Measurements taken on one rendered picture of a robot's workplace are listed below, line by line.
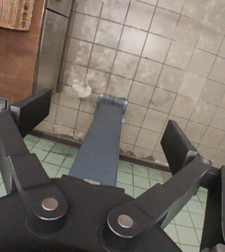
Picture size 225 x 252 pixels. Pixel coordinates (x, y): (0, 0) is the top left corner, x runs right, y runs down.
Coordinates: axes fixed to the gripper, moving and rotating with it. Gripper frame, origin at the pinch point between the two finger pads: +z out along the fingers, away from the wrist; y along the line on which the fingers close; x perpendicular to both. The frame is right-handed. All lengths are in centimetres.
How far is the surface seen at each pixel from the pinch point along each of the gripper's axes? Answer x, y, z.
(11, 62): -14, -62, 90
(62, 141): -87, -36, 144
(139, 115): -44, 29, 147
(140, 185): -91, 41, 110
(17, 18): 10, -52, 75
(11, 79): -24, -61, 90
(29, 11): 15, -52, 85
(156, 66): 1, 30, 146
